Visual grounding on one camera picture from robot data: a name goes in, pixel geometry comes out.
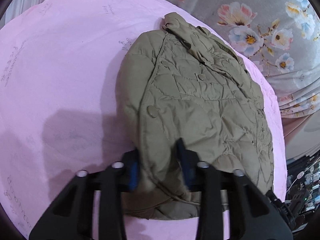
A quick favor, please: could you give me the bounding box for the olive quilted jacket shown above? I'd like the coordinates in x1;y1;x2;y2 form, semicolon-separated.
117;12;274;220

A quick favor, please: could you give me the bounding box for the pink bed sheet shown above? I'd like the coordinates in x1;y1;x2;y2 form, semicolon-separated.
0;0;288;240

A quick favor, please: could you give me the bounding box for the grey floral quilt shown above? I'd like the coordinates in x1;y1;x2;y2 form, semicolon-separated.
166;0;319;118

